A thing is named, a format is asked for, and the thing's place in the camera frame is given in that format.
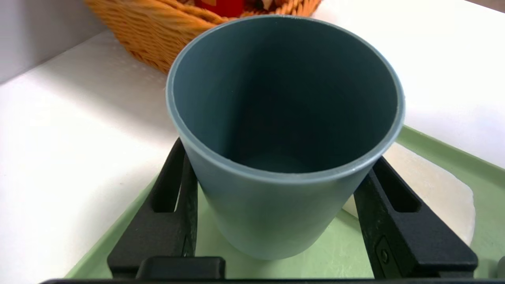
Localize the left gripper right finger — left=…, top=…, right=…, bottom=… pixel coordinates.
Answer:
left=353, top=156, right=479, bottom=278

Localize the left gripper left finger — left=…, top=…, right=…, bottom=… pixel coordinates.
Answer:
left=107, top=137, right=198, bottom=277

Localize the blue-grey plastic cup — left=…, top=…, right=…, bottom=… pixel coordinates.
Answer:
left=166, top=15, right=406, bottom=261

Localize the red soda can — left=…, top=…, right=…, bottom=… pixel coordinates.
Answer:
left=195, top=0, right=245, bottom=18

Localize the orange wicker basket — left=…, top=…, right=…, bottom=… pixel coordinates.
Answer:
left=85, top=0, right=322, bottom=75

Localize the white soap bar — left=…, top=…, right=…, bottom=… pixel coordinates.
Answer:
left=342, top=142, right=476, bottom=247

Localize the light green plastic tray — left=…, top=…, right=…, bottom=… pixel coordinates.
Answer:
left=65, top=125, right=505, bottom=280

